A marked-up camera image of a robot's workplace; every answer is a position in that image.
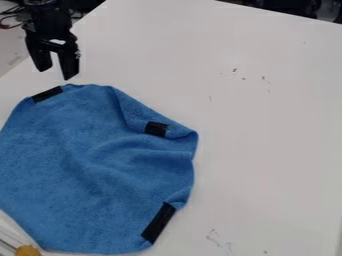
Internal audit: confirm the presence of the blue cloth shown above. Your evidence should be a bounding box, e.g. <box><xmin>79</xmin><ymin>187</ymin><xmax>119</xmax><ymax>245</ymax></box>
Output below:
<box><xmin>0</xmin><ymin>83</ymin><xmax>201</xmax><ymax>256</ymax></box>

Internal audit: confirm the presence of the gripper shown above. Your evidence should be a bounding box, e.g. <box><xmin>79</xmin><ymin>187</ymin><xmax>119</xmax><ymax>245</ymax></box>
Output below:
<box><xmin>20</xmin><ymin>6</ymin><xmax>83</xmax><ymax>81</ymax></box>

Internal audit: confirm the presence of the yellow toy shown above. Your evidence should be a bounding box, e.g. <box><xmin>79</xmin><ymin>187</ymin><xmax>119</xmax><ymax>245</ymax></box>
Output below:
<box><xmin>14</xmin><ymin>244</ymin><xmax>45</xmax><ymax>256</ymax></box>

